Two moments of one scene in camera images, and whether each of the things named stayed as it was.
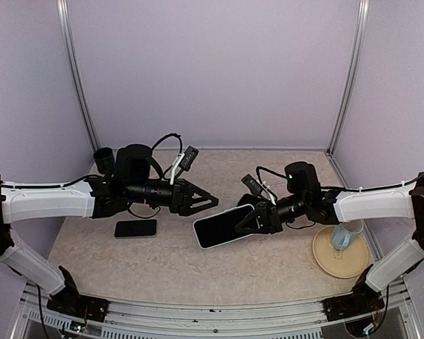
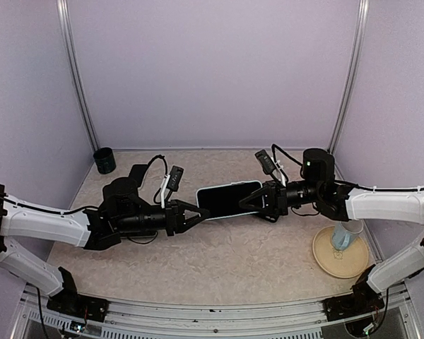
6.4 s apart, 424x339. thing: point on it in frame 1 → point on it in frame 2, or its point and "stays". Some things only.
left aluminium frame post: x=66 y=28 stays
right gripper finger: x=242 y=228 → x=253 y=208
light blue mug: x=344 y=233 stays
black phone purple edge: x=219 y=229 → x=225 y=200
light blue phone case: x=220 y=228 → x=223 y=200
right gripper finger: x=251 y=217 → x=254 y=195
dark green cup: x=105 y=160 stays
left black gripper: x=184 y=191 → x=175 y=221
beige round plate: x=343 y=264 stays
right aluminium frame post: x=356 y=71 stays
